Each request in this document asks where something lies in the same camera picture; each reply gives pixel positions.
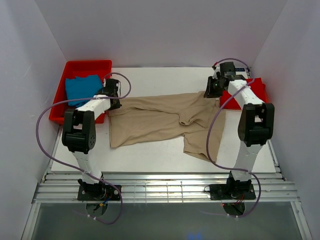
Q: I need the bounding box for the blue label sticker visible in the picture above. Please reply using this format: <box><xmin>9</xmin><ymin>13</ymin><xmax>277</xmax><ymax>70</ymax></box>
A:
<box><xmin>235</xmin><ymin>67</ymin><xmax>247</xmax><ymax>72</ymax></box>

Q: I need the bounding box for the red folded t shirt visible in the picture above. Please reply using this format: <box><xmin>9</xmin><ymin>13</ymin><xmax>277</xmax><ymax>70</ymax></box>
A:
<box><xmin>219</xmin><ymin>78</ymin><xmax>269</xmax><ymax>110</ymax></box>

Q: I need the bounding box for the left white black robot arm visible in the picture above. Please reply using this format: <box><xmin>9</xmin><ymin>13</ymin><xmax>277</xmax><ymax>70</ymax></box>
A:
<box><xmin>62</xmin><ymin>78</ymin><xmax>121</xmax><ymax>200</ymax></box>

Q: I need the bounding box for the blue folded t shirt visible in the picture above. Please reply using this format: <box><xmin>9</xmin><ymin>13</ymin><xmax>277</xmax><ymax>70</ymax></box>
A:
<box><xmin>65</xmin><ymin>74</ymin><xmax>103</xmax><ymax>100</ymax></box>

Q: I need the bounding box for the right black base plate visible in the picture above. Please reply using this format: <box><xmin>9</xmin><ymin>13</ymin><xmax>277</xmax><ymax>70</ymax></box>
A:
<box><xmin>204</xmin><ymin>183</ymin><xmax>256</xmax><ymax>200</ymax></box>

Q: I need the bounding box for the red plastic bin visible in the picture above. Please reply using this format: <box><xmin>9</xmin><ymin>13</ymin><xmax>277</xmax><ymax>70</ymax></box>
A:
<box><xmin>49</xmin><ymin>60</ymin><xmax>112</xmax><ymax>125</ymax></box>

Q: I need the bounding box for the beige t shirt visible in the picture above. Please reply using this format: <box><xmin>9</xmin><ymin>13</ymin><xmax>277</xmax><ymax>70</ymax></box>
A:
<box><xmin>108</xmin><ymin>91</ymin><xmax>226</xmax><ymax>162</ymax></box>

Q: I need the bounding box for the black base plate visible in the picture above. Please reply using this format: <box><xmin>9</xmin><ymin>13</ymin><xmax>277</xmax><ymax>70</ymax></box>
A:
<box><xmin>77</xmin><ymin>184</ymin><xmax>122</xmax><ymax>202</ymax></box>
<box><xmin>204</xmin><ymin>183</ymin><xmax>256</xmax><ymax>200</ymax></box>

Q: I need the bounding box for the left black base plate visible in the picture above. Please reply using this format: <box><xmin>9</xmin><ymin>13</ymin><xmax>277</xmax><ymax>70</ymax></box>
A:
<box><xmin>77</xmin><ymin>184</ymin><xmax>122</xmax><ymax>202</ymax></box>

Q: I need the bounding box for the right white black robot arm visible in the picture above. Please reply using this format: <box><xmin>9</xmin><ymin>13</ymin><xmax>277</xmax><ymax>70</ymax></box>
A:
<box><xmin>203</xmin><ymin>58</ymin><xmax>275</xmax><ymax>201</ymax></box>

